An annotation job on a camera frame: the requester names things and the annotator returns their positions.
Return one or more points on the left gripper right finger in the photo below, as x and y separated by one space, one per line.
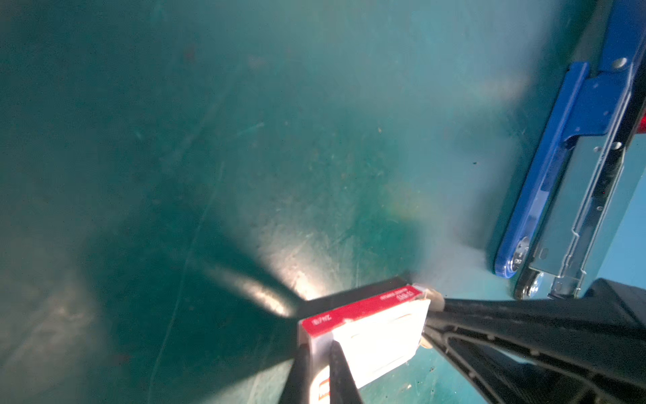
587 350

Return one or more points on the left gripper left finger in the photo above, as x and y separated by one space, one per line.
334 383

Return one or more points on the red white staple box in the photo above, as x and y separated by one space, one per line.
378 333

